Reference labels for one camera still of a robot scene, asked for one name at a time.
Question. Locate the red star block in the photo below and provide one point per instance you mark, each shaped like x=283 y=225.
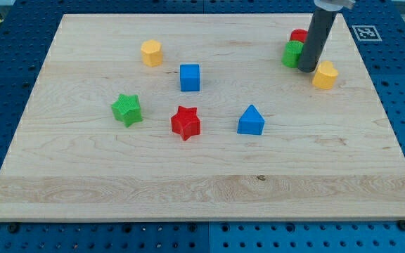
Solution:
x=186 y=122

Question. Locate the yellow heart block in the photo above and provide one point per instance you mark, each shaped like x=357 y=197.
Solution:
x=325 y=76

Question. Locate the wooden board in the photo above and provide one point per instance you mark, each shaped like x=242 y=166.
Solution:
x=324 y=155

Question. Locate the green star block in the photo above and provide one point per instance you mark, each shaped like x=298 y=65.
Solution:
x=127 y=109

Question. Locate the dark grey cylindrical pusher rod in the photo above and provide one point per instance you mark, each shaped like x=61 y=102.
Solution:
x=317 y=34

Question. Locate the blue cube block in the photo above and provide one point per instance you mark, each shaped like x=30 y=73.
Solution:
x=189 y=77

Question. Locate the white fiducial marker tag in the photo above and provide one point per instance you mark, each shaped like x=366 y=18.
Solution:
x=366 y=33

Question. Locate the green circle block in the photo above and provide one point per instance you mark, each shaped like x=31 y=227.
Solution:
x=292 y=53

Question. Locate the silver rod mount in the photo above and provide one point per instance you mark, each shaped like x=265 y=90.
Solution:
x=334 y=5

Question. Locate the blue triangle block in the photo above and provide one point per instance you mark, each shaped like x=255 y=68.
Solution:
x=251 y=122

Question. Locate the red circle block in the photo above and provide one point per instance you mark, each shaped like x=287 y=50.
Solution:
x=298 y=35

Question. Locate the yellow hexagon block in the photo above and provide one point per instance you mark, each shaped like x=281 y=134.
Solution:
x=151 y=52

